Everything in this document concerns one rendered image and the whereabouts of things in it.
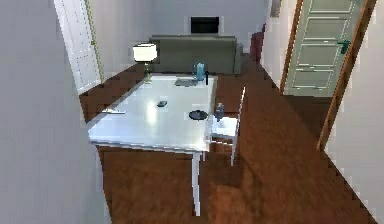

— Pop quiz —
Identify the black round plate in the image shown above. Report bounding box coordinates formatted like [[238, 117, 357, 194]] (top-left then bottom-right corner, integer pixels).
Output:
[[188, 109, 209, 121]]

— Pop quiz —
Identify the blue-grey small bottle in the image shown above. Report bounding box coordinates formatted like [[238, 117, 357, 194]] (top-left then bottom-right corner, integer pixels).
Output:
[[214, 102, 226, 123]]

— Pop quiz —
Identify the grey flat cloth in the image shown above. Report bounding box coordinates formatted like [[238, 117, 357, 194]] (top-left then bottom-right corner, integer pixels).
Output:
[[174, 77, 201, 88]]

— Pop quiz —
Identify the white dining table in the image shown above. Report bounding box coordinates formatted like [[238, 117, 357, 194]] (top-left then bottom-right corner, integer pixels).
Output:
[[87, 73, 219, 217]]

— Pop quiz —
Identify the white chair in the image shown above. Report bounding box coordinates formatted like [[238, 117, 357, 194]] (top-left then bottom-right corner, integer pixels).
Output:
[[202, 85, 248, 167]]

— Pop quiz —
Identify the blue transparent bottle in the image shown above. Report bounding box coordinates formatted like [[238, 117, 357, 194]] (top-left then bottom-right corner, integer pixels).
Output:
[[192, 62, 206, 82]]

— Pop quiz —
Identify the grey-green sofa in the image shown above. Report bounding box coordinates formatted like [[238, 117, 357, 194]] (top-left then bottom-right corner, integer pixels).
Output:
[[148, 34, 244, 76]]

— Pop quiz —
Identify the white shade table lamp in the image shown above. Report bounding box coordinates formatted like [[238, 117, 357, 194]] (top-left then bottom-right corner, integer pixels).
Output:
[[132, 43, 158, 84]]

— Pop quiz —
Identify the pale green room door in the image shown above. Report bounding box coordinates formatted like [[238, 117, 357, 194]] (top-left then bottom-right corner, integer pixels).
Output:
[[285, 0, 362, 98]]

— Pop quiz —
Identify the green door handle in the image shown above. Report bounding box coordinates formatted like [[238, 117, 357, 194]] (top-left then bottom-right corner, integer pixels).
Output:
[[336, 39, 351, 55]]

